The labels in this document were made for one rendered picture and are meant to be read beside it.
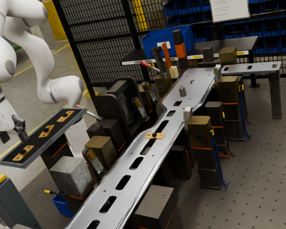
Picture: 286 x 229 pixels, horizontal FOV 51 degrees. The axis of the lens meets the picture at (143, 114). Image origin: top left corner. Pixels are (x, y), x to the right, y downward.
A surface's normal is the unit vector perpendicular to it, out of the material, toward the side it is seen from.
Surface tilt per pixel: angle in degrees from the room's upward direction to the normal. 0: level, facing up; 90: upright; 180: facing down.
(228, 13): 90
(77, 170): 90
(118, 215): 0
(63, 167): 0
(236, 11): 90
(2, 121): 89
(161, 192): 0
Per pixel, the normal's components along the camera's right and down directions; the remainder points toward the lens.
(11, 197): 0.86, 0.01
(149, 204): -0.27, -0.84
